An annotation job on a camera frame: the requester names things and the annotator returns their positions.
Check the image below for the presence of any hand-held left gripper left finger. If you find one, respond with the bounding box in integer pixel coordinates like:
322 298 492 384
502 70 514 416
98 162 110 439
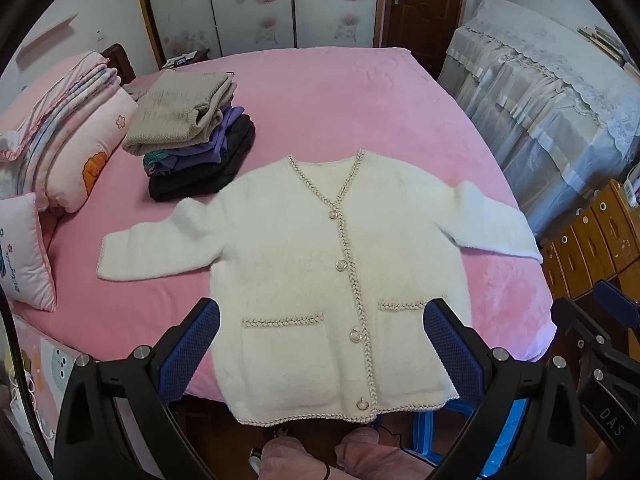
52 297 222 480

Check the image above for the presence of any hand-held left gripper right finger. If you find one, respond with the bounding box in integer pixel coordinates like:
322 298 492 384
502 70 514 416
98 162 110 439
422 297 586 480

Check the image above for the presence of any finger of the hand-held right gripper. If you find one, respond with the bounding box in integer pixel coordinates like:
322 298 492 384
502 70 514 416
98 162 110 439
551 299 611 376
594 280 640 346

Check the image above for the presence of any white fluffy cardigan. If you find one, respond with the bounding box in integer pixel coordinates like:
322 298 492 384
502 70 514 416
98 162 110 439
96 148 544 428

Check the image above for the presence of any wooden drawer cabinet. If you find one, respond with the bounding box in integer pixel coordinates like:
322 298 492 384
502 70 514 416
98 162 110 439
540 177 640 306

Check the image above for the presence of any blue plastic stool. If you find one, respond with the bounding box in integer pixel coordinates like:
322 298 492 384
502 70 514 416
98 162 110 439
410 395 531 478

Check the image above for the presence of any cartoon printed bed sheet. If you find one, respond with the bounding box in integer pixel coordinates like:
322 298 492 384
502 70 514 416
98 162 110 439
10 310 101 461

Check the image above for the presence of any folded black garment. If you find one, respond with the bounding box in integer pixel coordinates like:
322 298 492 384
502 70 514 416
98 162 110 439
148 114 257 202

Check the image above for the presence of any pink printed pillow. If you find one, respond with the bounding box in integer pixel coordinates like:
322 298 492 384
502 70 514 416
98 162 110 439
0 192 57 313

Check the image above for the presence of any folded teal garment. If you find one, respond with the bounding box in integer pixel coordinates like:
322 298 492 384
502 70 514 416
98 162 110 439
142 149 173 173

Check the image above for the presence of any white lace covered furniture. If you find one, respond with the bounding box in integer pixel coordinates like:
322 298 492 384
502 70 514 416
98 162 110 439
437 0 640 238

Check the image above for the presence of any folded purple garment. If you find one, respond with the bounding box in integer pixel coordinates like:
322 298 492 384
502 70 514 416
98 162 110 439
145 105 246 173

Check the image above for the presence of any folded beige knitted sweater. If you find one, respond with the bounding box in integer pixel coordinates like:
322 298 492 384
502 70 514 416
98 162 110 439
121 70 237 157

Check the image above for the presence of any folded pink printed quilt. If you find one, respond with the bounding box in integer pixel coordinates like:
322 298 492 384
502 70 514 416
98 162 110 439
0 51 138 214

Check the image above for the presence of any stack of books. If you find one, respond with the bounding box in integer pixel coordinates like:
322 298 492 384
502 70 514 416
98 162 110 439
575 25 632 67

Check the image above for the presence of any pink fleece bed blanket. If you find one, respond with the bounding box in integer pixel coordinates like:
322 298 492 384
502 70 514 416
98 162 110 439
47 47 558 403

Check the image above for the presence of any dark wooden nightstand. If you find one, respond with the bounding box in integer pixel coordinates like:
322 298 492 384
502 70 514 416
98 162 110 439
162 49 211 70

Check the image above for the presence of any dark wooden headboard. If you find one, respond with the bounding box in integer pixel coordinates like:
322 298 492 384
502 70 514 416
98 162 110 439
100 44 137 86

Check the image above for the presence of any dark wooden door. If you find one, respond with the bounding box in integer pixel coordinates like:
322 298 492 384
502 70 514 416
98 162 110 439
372 0 473 81

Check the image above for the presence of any floral sliding door wardrobe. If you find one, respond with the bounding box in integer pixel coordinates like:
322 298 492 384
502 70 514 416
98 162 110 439
132 0 396 68

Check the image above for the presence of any black cable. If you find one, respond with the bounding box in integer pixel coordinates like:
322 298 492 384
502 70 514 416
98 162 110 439
372 422 436 461
0 287 56 480

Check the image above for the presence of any wooden wall shelf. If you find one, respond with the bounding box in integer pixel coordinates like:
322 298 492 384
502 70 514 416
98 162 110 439
15 12 78 63

